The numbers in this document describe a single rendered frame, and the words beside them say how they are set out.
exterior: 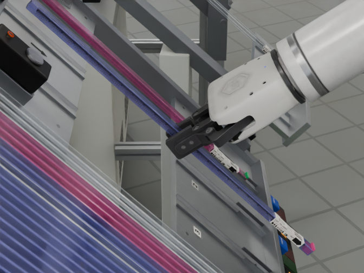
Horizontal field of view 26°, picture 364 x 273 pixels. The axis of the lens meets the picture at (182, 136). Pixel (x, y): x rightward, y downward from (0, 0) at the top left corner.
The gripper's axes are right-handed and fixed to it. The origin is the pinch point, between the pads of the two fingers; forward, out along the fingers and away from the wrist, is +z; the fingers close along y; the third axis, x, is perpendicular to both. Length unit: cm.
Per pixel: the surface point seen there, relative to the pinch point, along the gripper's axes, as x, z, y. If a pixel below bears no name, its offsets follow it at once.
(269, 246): 25.8, 2.3, -6.6
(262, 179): 25.7, 1.3, -23.9
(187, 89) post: 19, 11, -57
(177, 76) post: 15, 11, -57
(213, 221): 14.7, 5.2, -2.6
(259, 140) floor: 95, 29, -162
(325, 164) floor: 108, 12, -145
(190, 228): 9.9, 6.0, 3.7
